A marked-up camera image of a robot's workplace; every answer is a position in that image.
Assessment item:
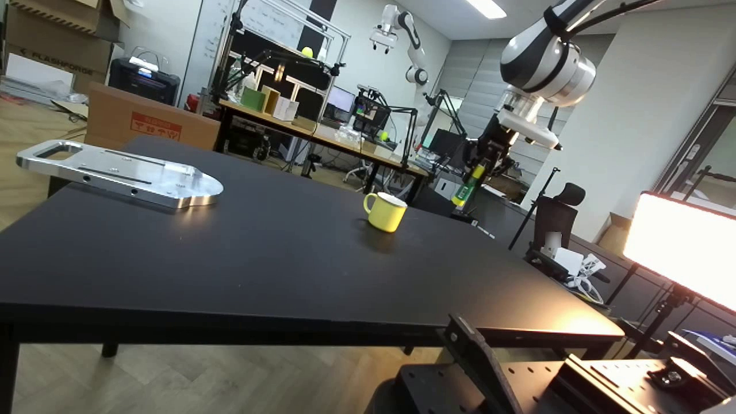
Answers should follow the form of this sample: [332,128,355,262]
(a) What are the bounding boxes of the cardboard box with orange label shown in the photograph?
[86,80,224,152]

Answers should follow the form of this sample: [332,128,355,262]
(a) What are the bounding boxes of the black office chair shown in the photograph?
[524,181,589,262]

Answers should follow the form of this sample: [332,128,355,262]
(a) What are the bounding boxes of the black computer monitor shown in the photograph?
[426,127,480,175]

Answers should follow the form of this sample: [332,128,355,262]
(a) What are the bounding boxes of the black metal camera bracket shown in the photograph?
[393,312,736,414]

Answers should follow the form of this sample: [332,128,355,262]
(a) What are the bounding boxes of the silver metal plate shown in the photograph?
[15,139,226,215]

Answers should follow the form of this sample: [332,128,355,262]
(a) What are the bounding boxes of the yellow mug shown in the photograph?
[360,192,410,234]

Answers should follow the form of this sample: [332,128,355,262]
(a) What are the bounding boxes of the dark shelf unit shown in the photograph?
[656,66,736,203]

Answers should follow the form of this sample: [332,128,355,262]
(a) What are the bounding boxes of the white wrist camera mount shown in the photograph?
[495,104,564,152]

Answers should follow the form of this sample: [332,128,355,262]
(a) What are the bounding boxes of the black case with handle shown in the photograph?
[109,52,182,109]

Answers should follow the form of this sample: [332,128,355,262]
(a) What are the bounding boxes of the green box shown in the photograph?
[238,86,270,116]

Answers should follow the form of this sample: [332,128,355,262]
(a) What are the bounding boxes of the white box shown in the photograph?
[271,94,299,124]

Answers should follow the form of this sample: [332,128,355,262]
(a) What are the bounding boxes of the bright monitor screen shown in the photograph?
[621,192,736,312]

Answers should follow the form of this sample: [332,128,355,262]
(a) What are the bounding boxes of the long ceiling light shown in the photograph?
[464,0,508,21]

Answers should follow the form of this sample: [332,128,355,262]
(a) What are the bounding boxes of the green yellow glue stick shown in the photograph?
[450,160,490,211]

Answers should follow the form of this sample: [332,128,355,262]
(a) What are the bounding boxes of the long wooden workbench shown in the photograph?
[215,100,432,193]

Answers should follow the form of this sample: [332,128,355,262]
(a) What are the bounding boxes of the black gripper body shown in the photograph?
[474,113,521,167]

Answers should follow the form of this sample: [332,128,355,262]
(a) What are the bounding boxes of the black 3D printer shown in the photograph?
[352,86,393,140]

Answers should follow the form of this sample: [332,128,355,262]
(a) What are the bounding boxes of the stacked plain cardboard boxes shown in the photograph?
[2,0,121,78]

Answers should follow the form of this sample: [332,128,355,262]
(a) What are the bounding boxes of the white metal frame rack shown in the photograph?
[227,0,355,78]

